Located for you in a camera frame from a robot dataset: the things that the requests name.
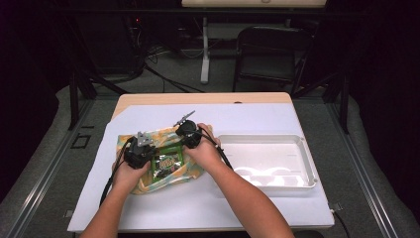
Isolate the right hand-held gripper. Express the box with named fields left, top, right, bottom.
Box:
left=173, top=110, right=203, bottom=150

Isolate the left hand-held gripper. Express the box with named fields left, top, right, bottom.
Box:
left=123, top=131, right=158, bottom=171

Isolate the green patterned carton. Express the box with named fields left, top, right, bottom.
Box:
left=151, top=142, right=189, bottom=182

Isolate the orange slice print bag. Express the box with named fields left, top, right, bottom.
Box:
left=115, top=124, right=216, bottom=195

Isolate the white plastic tray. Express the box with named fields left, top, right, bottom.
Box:
left=216, top=133, right=319, bottom=193

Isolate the person's left hand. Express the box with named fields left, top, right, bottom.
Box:
left=112, top=160, right=152, bottom=194

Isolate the person's right hand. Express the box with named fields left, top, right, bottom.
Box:
left=182, top=122, right=226, bottom=170

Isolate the wooden table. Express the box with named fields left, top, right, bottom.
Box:
left=67, top=92, right=335, bottom=234

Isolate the white table sheet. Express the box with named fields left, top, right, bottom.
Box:
left=67, top=102, right=335, bottom=233

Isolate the light desk with white leg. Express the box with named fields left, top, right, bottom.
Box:
left=180, top=0, right=328, bottom=85

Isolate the black metal stand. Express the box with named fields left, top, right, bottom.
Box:
left=67, top=62, right=130, bottom=132
left=291, top=70, right=351, bottom=135

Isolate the black folding chair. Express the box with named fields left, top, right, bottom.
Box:
left=232, top=26, right=315, bottom=97

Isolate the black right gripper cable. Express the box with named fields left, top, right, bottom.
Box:
left=196, top=127, right=235, bottom=171

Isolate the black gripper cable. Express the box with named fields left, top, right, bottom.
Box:
left=98, top=136, right=137, bottom=207
left=196, top=127, right=235, bottom=171

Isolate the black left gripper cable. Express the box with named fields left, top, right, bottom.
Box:
left=98, top=136, right=137, bottom=207

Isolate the black floor cable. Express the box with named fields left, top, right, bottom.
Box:
left=143, top=49, right=206, bottom=94

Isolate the aluminium floor rail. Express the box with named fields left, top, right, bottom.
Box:
left=6, top=98, right=97, bottom=238
left=325, top=102, right=402, bottom=238

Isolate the black cable with white plug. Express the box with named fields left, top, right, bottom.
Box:
left=330, top=202, right=352, bottom=238

